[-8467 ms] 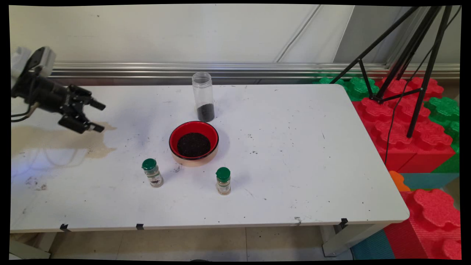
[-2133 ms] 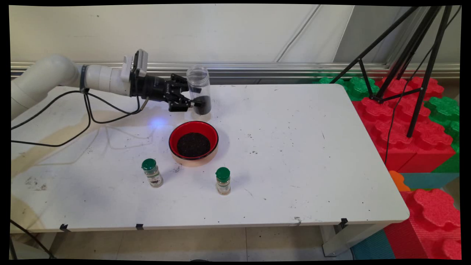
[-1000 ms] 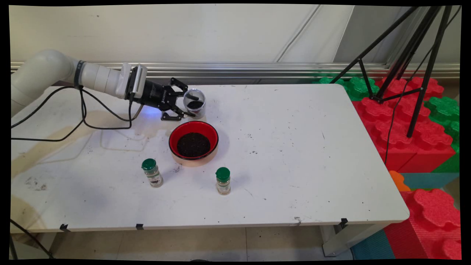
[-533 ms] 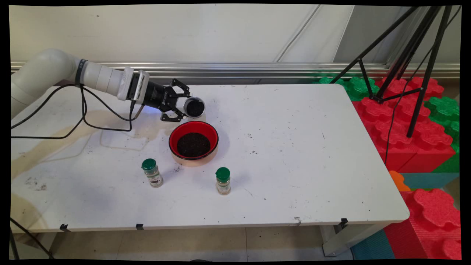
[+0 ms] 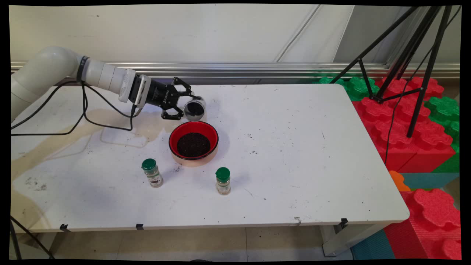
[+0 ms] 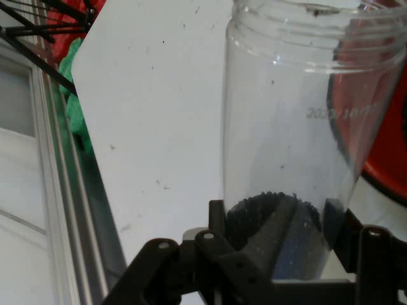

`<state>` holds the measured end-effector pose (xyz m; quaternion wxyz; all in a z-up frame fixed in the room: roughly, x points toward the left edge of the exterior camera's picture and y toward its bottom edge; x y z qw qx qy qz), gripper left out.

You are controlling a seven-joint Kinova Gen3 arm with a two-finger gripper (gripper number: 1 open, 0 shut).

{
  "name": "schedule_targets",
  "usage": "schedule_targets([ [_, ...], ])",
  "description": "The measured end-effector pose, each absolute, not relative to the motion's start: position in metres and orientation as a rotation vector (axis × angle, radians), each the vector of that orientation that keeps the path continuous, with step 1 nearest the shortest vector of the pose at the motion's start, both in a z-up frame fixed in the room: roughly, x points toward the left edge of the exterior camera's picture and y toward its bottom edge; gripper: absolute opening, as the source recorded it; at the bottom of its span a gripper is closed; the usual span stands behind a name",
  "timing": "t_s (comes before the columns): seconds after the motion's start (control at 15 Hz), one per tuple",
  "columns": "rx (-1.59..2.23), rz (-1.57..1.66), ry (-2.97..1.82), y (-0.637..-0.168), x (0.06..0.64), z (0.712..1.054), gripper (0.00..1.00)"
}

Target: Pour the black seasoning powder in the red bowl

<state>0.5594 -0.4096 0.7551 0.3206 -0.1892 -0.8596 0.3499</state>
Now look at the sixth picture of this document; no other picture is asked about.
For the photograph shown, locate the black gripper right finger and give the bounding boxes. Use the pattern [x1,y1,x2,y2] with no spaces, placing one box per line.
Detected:
[324,198,407,305]

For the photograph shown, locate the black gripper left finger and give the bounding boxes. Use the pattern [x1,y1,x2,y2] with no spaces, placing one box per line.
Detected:
[101,200,287,305]

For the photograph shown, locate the black seeds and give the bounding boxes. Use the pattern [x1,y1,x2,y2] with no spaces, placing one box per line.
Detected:
[224,191,322,254]

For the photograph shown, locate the clear plastic jar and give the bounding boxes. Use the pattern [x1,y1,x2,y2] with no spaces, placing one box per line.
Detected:
[221,0,407,283]

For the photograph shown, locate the red enamel bowl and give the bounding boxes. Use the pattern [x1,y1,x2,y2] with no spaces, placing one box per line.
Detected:
[327,15,407,207]

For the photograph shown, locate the green foam block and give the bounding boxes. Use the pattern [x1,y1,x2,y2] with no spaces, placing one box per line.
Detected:
[58,37,93,151]

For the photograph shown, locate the black tripod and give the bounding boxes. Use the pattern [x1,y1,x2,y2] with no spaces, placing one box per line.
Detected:
[0,0,96,96]

